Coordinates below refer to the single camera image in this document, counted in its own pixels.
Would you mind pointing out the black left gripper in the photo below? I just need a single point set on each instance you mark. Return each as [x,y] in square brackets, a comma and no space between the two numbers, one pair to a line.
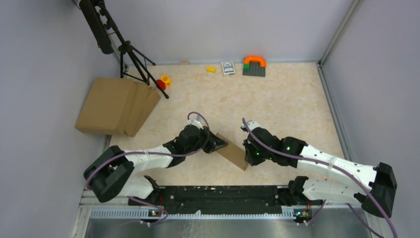
[215,143]

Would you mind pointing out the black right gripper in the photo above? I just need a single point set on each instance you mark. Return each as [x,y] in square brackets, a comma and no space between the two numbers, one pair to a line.
[252,160]

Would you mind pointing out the brown cardboard box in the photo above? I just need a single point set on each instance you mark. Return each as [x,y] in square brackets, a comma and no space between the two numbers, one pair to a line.
[233,153]

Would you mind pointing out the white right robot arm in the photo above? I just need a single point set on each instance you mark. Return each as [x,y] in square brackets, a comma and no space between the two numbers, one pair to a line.
[371,187]

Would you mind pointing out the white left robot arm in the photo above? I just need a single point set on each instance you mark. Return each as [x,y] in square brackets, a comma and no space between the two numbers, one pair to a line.
[111,174]

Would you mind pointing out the yellow toy block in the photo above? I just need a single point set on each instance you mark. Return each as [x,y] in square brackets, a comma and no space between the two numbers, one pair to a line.
[211,69]

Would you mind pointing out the blue playing card deck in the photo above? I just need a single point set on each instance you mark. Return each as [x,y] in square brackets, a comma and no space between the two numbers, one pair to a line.
[228,67]

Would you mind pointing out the yellow round toy disc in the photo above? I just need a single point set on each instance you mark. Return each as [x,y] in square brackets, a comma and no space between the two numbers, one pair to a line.
[166,80]

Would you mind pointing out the red round toy disc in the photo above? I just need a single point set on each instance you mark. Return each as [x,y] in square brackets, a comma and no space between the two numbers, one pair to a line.
[161,84]

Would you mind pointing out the grey building baseplate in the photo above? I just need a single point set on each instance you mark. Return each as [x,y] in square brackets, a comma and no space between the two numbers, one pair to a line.
[254,70]

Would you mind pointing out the orange arch toy piece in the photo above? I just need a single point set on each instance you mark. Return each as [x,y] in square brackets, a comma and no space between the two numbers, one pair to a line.
[255,59]

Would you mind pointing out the stack of folded cardboard boxes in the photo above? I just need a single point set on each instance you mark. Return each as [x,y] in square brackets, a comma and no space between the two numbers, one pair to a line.
[116,106]

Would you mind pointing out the aluminium frame rail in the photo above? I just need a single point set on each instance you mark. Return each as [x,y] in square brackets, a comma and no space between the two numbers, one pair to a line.
[111,176]

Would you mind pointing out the black camera tripod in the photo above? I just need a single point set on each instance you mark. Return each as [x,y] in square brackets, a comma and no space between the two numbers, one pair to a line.
[111,41]

